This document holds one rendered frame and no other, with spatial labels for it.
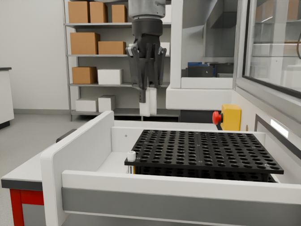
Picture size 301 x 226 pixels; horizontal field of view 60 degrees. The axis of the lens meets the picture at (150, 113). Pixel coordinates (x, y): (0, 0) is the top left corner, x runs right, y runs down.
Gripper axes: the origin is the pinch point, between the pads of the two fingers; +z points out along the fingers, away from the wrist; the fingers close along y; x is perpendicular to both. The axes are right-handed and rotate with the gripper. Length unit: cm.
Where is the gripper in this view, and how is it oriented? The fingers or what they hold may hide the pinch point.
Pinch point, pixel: (148, 102)
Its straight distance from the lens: 67.5
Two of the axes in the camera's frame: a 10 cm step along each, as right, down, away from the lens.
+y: 6.4, -1.6, 7.5
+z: 0.1, 9.8, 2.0
